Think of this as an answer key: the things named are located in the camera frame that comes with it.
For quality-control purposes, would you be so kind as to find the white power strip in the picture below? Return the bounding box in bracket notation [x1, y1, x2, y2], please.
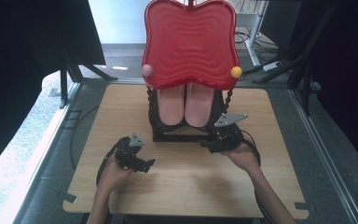
[262, 61, 282, 72]

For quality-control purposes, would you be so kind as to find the pink ball knob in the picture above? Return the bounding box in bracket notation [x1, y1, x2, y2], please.
[141, 63, 154, 77]

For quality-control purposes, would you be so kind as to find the black floor cable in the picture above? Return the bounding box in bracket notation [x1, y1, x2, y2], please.
[69, 104, 101, 172]

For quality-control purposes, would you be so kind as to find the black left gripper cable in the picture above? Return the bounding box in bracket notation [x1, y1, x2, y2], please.
[95, 135, 129, 188]

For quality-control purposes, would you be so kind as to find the white table leg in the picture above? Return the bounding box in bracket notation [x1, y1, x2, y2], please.
[235, 0, 270, 68]

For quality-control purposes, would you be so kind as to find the black metal stand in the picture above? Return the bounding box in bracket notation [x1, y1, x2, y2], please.
[58, 57, 119, 110]

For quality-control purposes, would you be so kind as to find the tangle of black cables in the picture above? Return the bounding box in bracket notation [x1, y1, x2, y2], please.
[233, 26, 282, 54]

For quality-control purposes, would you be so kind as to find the person's right hand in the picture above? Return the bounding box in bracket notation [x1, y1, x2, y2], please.
[219, 142, 261, 174]

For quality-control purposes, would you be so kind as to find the pink slipper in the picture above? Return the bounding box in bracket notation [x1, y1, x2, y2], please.
[184, 82, 214, 128]
[157, 83, 186, 126]

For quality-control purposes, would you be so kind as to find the yellow ball knob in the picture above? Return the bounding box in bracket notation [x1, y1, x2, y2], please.
[230, 65, 243, 79]

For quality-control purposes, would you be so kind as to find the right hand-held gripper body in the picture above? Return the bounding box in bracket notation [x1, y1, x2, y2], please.
[209, 113, 249, 154]

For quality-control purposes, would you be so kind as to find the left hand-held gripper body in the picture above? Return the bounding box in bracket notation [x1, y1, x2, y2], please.
[114, 133, 146, 171]

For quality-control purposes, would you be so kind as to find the person's left hand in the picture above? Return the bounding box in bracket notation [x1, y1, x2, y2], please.
[101, 153, 135, 189]

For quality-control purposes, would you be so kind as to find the black tripod stand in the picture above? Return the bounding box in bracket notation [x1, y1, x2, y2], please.
[251, 0, 339, 117]

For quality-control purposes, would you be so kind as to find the black curtain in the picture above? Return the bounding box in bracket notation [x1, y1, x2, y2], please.
[0, 0, 107, 182]
[288, 0, 358, 176]

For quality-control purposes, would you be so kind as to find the black shoe rack red top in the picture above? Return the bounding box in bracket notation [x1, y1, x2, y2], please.
[142, 0, 241, 144]

